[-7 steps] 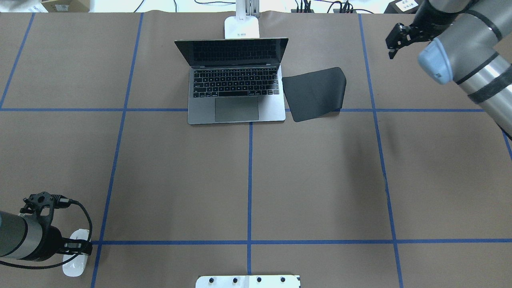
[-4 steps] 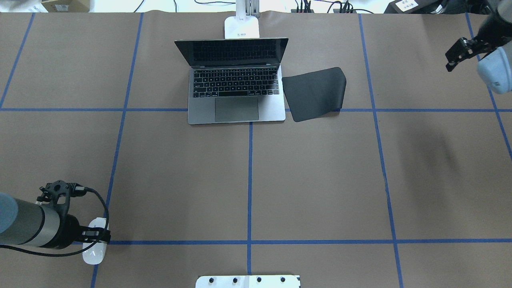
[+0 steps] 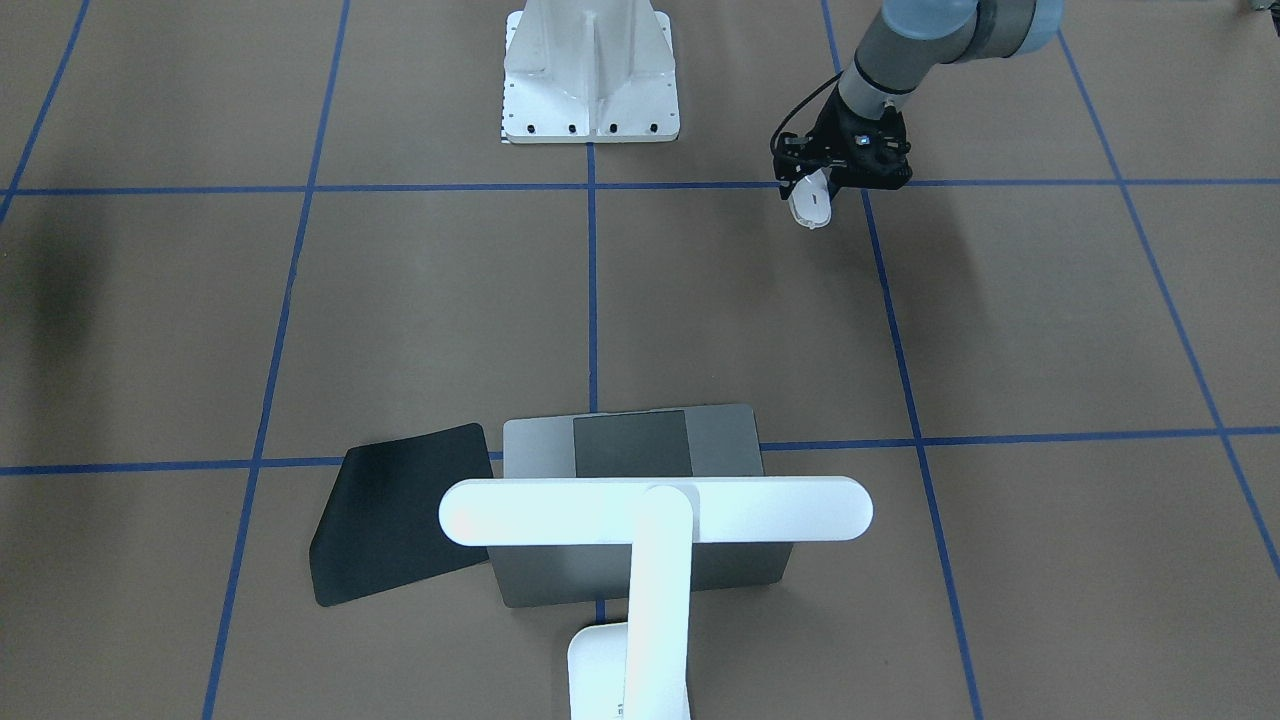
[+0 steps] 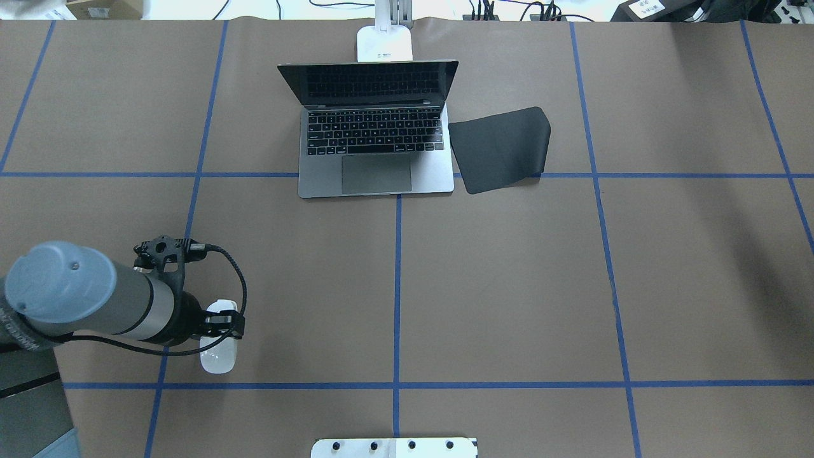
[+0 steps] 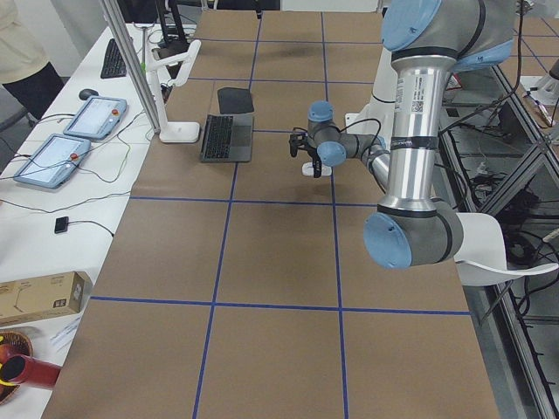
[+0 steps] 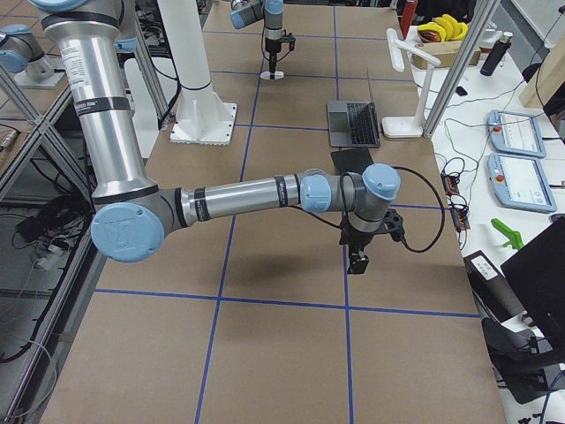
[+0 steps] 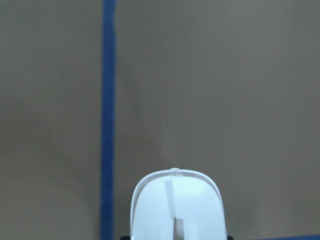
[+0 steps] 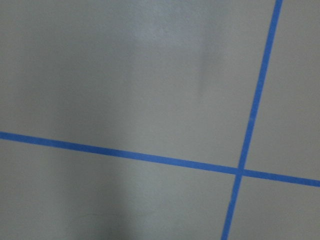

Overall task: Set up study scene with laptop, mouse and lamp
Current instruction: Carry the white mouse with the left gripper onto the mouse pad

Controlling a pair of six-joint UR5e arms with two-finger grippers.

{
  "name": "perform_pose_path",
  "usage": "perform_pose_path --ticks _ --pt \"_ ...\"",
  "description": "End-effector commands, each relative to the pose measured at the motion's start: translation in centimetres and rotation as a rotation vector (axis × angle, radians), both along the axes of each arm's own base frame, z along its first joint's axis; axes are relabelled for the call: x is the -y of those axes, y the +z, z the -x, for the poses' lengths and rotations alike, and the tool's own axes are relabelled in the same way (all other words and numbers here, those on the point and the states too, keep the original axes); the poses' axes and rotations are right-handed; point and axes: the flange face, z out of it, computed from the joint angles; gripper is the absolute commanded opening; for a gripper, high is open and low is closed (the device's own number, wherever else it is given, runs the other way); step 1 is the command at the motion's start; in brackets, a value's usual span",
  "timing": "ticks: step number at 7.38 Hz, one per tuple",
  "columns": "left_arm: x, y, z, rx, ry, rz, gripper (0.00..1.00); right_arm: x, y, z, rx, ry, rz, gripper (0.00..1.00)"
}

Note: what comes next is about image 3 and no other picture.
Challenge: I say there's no black mouse pad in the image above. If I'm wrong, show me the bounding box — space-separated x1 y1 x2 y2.
308 423 493 607

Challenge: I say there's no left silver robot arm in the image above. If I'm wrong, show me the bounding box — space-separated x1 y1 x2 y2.
769 1 1065 200

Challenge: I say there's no white desk lamp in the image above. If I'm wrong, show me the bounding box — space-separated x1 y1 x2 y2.
439 477 874 719

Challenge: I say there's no grey laptop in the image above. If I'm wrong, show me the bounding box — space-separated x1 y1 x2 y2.
488 404 764 609

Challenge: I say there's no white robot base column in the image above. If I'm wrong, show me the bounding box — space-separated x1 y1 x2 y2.
500 1 682 143

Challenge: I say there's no white computer mouse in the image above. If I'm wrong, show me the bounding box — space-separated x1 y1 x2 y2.
786 169 833 231

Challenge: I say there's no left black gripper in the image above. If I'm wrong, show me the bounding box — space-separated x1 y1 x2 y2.
771 95 913 191

